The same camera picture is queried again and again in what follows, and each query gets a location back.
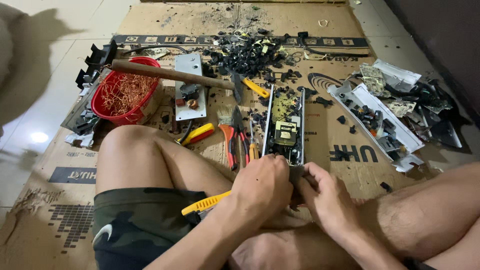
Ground pile of black plastic debris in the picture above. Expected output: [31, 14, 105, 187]
[202, 28, 304, 81]

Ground person's left leg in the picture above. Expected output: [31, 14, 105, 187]
[95, 124, 362, 270]

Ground person's right leg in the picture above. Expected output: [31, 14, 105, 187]
[358, 162, 480, 270]

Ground yellow ribbed handle cutter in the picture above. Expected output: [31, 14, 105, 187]
[181, 190, 232, 226]

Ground yellow handle screwdriver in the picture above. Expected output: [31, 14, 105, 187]
[248, 120, 260, 162]

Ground grey metal plate with parts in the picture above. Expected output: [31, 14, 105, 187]
[175, 53, 208, 122]

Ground camouflage shorts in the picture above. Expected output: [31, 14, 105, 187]
[92, 187, 209, 270]

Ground open metal power supply case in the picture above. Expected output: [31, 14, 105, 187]
[261, 83, 306, 167]

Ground person's right hand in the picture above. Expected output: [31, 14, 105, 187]
[298, 162, 361, 234]

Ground black plastic bracket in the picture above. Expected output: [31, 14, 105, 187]
[75, 40, 119, 90]

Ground heap of scrap circuit boards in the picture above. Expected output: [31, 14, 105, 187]
[352, 58, 464, 149]

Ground grey metal tray with parts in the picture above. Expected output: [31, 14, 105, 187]
[61, 67, 113, 148]

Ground person's leg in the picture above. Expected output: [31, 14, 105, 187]
[95, 124, 362, 270]
[358, 162, 480, 270]

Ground thin black cable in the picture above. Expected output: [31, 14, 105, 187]
[122, 44, 188, 56]

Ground wooden handle hammer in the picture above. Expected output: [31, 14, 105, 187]
[111, 59, 244, 104]

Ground thick black cable with plug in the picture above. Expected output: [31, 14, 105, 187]
[297, 31, 370, 59]

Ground person's left hand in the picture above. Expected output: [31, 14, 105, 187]
[230, 153, 295, 226]

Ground white metal case with parts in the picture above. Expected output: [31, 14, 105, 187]
[327, 82, 425, 173]

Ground orange handle paint brush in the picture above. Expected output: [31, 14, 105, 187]
[217, 106, 237, 170]

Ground yellow and red tool handle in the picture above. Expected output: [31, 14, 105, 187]
[175, 123, 215, 147]

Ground flattened brown cardboard sheet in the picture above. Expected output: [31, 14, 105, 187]
[0, 1, 443, 270]

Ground small circuit board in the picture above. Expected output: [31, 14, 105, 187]
[144, 47, 171, 61]

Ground tangle of copper wire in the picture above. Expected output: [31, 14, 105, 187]
[100, 71, 158, 117]

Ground red plastic basket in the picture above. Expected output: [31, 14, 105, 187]
[91, 56, 162, 126]

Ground red and black pliers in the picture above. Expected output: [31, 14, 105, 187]
[229, 106, 251, 172]

